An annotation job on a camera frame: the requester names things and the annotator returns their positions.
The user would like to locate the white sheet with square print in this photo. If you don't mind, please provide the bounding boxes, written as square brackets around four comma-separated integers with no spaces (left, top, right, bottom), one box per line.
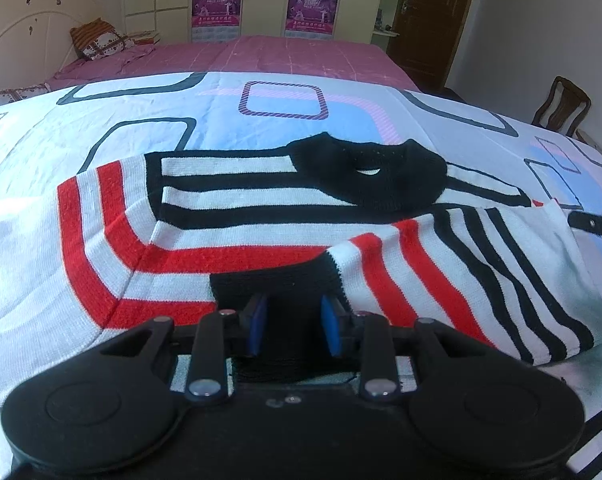
[0,71,602,480]

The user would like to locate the purple wall poster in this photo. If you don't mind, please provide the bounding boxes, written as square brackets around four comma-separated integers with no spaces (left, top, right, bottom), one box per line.
[285,0,340,36]
[192,0,244,43]

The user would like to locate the pink bed sheet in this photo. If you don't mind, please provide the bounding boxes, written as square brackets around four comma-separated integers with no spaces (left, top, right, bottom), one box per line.
[53,35,424,92]

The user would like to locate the striped knit sweater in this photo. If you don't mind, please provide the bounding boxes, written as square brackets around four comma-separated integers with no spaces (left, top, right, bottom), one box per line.
[0,132,602,480]

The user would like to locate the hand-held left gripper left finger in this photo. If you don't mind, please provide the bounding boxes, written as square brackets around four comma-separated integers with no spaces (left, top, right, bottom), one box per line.
[100,294,270,407]

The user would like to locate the cream headboard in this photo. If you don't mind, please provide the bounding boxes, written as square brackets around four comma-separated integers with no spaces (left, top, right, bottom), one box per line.
[0,0,104,92]

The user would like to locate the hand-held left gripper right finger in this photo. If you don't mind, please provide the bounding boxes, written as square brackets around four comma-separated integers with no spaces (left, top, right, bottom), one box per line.
[321,295,486,404]

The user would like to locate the white floral pillow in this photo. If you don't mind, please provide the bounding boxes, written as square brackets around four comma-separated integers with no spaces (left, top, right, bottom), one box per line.
[0,82,52,111]

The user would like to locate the brown wooden chair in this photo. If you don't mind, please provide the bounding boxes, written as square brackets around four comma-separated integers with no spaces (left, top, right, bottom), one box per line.
[531,76,592,136]

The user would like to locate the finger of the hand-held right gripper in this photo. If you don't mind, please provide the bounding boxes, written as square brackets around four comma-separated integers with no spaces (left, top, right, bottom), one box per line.
[568,212,602,242]

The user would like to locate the brown wooden door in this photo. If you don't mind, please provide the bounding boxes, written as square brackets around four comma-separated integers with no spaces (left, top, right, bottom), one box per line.
[388,0,482,93]

